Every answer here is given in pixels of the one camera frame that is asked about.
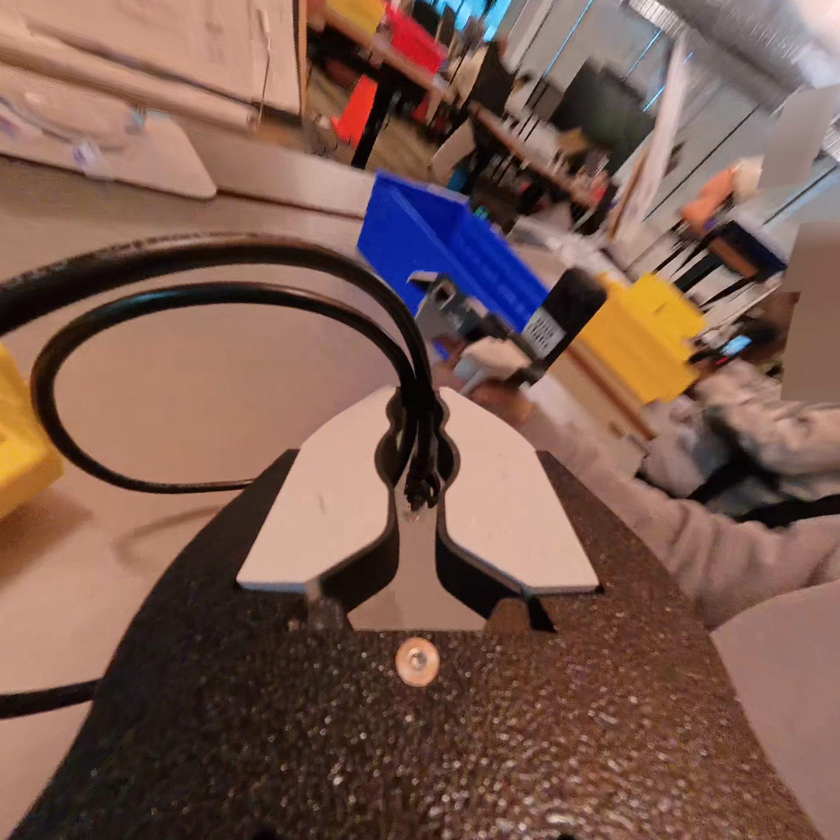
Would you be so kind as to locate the grey desk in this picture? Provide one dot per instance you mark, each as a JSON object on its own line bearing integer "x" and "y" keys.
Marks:
{"x": 197, "y": 407}

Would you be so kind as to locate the red plastic bin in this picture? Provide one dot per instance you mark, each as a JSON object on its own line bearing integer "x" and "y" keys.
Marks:
{"x": 413, "y": 39}

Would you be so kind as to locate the person's right forearm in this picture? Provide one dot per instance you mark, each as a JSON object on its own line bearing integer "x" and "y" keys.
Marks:
{"x": 656, "y": 518}

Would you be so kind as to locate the yellow plastic bin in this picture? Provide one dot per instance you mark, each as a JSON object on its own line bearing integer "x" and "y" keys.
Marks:
{"x": 23, "y": 446}
{"x": 643, "y": 334}

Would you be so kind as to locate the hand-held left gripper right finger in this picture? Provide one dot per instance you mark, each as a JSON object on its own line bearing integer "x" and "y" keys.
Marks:
{"x": 512, "y": 512}

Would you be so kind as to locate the person's right hand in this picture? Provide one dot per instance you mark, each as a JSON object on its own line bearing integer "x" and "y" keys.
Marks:
{"x": 502, "y": 400}

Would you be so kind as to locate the person's left forearm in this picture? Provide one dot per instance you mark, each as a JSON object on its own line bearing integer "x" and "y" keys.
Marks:
{"x": 787, "y": 689}

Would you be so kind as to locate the blue plastic bin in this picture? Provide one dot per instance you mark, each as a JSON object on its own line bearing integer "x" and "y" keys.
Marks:
{"x": 420, "y": 229}

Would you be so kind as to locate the orange chair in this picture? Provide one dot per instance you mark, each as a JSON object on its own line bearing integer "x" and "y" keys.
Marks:
{"x": 358, "y": 111}

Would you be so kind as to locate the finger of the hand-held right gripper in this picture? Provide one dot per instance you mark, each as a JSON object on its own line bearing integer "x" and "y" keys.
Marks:
{"x": 430, "y": 278}
{"x": 438, "y": 313}

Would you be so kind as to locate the person's upper body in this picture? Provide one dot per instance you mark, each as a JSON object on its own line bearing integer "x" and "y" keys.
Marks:
{"x": 774, "y": 420}

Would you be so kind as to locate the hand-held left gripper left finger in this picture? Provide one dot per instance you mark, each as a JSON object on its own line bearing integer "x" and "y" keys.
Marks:
{"x": 321, "y": 505}

